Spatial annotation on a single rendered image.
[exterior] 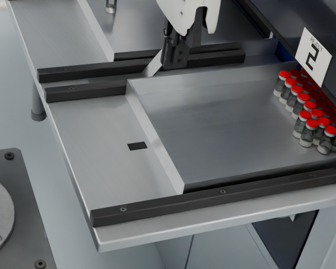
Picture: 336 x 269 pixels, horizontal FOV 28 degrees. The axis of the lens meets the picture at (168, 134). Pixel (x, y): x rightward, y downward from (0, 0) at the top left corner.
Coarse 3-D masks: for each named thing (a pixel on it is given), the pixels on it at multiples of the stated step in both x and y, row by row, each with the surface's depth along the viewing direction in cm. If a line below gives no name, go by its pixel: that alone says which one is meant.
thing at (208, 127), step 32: (288, 64) 125; (128, 96) 115; (160, 96) 117; (192, 96) 118; (224, 96) 120; (256, 96) 121; (160, 128) 110; (192, 128) 111; (224, 128) 113; (256, 128) 114; (288, 128) 115; (160, 160) 104; (192, 160) 105; (224, 160) 106; (256, 160) 107; (288, 160) 109; (320, 160) 104
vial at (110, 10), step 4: (108, 0) 134; (112, 0) 134; (116, 0) 135; (108, 4) 135; (112, 4) 135; (116, 4) 136; (108, 8) 135; (112, 8) 135; (108, 12) 136; (112, 12) 136
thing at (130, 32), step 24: (96, 0) 140; (120, 0) 141; (144, 0) 142; (96, 24) 128; (120, 24) 134; (144, 24) 135; (240, 24) 140; (120, 48) 127; (144, 48) 128; (192, 48) 125; (216, 48) 127; (240, 48) 130; (264, 48) 132
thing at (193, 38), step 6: (198, 12) 79; (198, 18) 79; (198, 24) 80; (192, 30) 80; (198, 30) 80; (186, 36) 82; (192, 36) 80; (198, 36) 81; (186, 42) 82; (192, 42) 81; (198, 42) 81
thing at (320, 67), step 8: (304, 32) 109; (304, 40) 109; (312, 40) 107; (304, 48) 109; (312, 48) 107; (320, 48) 105; (296, 56) 112; (304, 56) 110; (320, 56) 105; (328, 56) 104; (304, 64) 110; (312, 64) 108; (320, 64) 106; (328, 64) 104; (312, 72) 108; (320, 72) 106; (320, 80) 106
